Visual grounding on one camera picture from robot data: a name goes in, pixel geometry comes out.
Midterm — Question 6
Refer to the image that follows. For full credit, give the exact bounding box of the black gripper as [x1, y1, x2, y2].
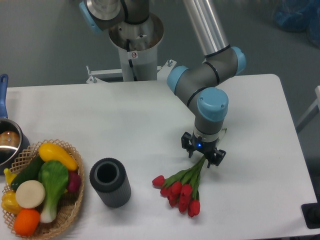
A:
[181, 132, 227, 168]

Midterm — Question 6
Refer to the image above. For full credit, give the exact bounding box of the woven wicker basket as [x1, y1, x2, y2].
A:
[0, 139, 85, 240]

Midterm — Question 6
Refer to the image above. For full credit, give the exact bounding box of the orange fruit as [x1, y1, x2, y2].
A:
[13, 208, 40, 237]

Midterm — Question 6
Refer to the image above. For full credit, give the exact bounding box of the blue plastic bag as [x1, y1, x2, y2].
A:
[272, 0, 320, 48]

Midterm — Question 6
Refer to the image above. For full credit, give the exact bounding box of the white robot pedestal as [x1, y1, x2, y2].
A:
[86, 13, 177, 84]

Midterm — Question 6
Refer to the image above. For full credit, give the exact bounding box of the green bok choy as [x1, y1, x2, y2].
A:
[38, 160, 69, 224]

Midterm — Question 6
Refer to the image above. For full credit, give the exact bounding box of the dark green cucumber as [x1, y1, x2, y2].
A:
[10, 155, 45, 191]

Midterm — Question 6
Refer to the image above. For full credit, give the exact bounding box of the yellow squash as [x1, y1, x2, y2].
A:
[38, 142, 78, 172]

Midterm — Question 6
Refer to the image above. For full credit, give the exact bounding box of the red tulip bouquet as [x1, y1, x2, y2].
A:
[151, 156, 206, 218]

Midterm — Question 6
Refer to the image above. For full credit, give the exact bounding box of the red radish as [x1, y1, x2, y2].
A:
[66, 171, 82, 193]

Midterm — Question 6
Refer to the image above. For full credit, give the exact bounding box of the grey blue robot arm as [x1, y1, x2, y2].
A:
[79, 0, 246, 166]

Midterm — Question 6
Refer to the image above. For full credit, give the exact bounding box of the beige round disc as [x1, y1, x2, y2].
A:
[15, 180, 46, 209]

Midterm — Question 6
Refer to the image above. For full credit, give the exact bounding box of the white furniture frame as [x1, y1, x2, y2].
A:
[295, 85, 320, 134]

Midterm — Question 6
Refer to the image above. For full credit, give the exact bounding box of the yellow bell pepper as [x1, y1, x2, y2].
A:
[1, 190, 23, 215]

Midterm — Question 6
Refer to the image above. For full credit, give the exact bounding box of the blue handled saucepan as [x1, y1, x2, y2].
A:
[0, 74, 30, 176]

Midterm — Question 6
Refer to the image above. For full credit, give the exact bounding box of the yellow banana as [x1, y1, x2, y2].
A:
[3, 168, 17, 186]

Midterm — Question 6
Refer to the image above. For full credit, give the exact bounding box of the dark grey ribbed vase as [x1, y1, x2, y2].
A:
[89, 157, 131, 208]

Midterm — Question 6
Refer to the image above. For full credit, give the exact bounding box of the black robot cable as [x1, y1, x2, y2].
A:
[125, 38, 138, 82]

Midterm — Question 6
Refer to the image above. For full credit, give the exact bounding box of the black device at edge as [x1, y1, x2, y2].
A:
[301, 203, 320, 229]

